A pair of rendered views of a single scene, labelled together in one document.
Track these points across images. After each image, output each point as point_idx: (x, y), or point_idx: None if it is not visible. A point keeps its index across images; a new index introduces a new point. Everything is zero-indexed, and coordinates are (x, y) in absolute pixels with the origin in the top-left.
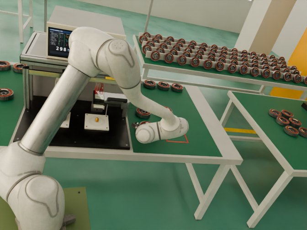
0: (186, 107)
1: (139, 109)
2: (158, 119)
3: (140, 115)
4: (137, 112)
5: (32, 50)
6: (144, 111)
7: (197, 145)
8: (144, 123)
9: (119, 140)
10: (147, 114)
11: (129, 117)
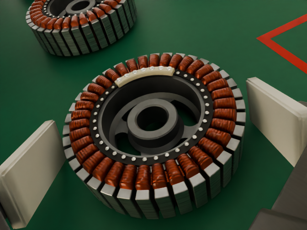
0: None
1: (47, 4)
2: (198, 3)
3: (62, 41)
4: (36, 32)
5: None
6: (83, 1)
7: None
8: (106, 98)
9: None
10: (107, 6)
11: (2, 96)
